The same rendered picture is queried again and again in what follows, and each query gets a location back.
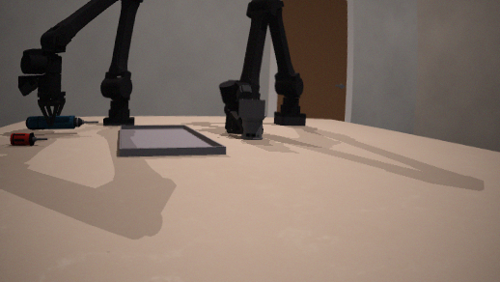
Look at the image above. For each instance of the blue electric screwdriver barrel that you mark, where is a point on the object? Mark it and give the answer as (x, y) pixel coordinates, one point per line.
(61, 122)

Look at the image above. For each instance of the red hand screwdriver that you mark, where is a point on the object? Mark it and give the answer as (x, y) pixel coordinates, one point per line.
(23, 139)

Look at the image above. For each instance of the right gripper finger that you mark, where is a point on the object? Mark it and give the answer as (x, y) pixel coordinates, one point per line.
(42, 104)
(59, 110)

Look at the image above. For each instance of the grey metal bracket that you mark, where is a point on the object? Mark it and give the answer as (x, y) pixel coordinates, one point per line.
(251, 108)

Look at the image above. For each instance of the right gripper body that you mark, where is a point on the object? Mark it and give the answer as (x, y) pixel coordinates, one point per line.
(54, 86)

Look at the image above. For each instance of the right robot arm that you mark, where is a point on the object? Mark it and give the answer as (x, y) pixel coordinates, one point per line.
(35, 61)

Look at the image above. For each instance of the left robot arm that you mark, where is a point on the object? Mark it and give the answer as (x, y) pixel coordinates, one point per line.
(264, 13)

